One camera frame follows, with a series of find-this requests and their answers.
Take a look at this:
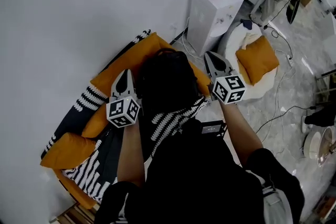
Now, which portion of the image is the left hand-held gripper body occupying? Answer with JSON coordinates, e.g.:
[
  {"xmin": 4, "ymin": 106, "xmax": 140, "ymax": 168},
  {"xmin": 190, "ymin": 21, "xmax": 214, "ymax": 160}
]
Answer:
[{"xmin": 106, "ymin": 91, "xmax": 144, "ymax": 129}]

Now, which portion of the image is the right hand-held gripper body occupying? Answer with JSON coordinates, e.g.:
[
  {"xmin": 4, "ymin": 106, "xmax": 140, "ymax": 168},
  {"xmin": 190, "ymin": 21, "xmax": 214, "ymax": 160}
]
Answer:
[{"xmin": 208, "ymin": 68, "xmax": 248, "ymax": 105}]

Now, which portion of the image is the orange sofa seat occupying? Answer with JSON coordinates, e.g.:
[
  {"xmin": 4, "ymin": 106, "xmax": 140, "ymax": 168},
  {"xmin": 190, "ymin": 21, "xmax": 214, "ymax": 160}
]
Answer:
[{"xmin": 39, "ymin": 31, "xmax": 214, "ymax": 210}]

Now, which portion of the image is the person's left forearm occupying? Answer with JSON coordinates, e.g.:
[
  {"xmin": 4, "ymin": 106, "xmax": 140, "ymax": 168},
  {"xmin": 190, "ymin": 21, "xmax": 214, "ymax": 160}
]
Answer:
[{"xmin": 116, "ymin": 120, "xmax": 146, "ymax": 188}]

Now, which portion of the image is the person's right forearm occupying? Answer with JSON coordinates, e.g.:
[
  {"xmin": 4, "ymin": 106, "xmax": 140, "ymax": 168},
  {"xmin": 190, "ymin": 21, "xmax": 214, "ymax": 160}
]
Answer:
[{"xmin": 219, "ymin": 101, "xmax": 264, "ymax": 166}]

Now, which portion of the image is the white round ottoman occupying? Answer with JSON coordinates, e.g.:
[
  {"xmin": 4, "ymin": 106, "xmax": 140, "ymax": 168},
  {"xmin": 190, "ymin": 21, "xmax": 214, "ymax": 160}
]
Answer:
[{"xmin": 217, "ymin": 22, "xmax": 279, "ymax": 101}]

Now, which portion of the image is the orange cushion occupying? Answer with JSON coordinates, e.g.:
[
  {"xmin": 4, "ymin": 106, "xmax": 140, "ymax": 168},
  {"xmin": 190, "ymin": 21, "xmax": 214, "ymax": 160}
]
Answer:
[
  {"xmin": 81, "ymin": 104, "xmax": 111, "ymax": 139},
  {"xmin": 235, "ymin": 35, "xmax": 280, "ymax": 87},
  {"xmin": 39, "ymin": 132, "xmax": 97, "ymax": 170}
]

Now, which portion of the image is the beige cloth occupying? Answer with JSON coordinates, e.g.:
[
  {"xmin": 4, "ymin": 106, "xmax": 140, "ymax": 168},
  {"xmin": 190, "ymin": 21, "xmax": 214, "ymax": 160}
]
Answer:
[{"xmin": 239, "ymin": 31, "xmax": 261, "ymax": 50}]

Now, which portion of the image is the black chest-mounted device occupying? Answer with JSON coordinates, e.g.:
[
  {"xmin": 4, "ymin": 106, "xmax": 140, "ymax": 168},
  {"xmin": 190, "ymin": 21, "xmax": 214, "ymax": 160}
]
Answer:
[{"xmin": 200, "ymin": 120, "xmax": 227, "ymax": 137}]

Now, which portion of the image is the dark blue cloth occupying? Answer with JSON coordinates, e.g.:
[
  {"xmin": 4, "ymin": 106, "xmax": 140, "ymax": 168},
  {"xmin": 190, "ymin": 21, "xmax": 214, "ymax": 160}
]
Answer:
[{"xmin": 239, "ymin": 18, "xmax": 253, "ymax": 30}]

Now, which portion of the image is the white water dispenser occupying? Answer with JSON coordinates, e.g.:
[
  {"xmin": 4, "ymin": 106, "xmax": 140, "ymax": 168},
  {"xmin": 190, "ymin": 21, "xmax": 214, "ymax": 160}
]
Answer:
[{"xmin": 187, "ymin": 0, "xmax": 245, "ymax": 56}]

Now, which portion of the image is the black white striped blanket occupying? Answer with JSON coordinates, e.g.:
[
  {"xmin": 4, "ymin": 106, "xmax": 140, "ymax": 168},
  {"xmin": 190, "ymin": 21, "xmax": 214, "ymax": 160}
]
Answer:
[{"xmin": 40, "ymin": 29, "xmax": 208, "ymax": 204}]

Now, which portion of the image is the person's black shirt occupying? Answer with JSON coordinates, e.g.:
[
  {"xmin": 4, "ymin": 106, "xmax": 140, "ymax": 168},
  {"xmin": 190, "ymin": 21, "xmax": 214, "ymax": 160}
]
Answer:
[{"xmin": 93, "ymin": 117, "xmax": 306, "ymax": 224}]

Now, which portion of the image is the white round floor device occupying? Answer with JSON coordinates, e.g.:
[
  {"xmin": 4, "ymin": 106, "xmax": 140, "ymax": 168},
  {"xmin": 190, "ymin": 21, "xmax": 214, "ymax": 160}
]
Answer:
[{"xmin": 302, "ymin": 125, "xmax": 336, "ymax": 168}]

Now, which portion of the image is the wooden slatted pallet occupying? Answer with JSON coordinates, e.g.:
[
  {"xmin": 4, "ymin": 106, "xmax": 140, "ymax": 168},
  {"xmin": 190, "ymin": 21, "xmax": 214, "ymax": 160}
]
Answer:
[{"xmin": 55, "ymin": 201, "xmax": 101, "ymax": 224}]

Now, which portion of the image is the black floor cable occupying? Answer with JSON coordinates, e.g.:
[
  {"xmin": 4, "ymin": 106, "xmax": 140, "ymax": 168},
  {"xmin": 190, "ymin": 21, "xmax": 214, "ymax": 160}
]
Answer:
[{"xmin": 255, "ymin": 105, "xmax": 317, "ymax": 135}]

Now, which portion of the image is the metal frame rack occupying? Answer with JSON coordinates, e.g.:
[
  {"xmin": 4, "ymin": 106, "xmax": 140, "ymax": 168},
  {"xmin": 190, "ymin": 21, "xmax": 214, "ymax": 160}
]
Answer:
[{"xmin": 314, "ymin": 68, "xmax": 336, "ymax": 106}]

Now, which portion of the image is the grey shoulder strap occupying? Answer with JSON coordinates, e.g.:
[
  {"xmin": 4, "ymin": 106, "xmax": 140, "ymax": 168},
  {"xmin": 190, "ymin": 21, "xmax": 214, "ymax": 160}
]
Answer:
[{"xmin": 258, "ymin": 170, "xmax": 294, "ymax": 224}]

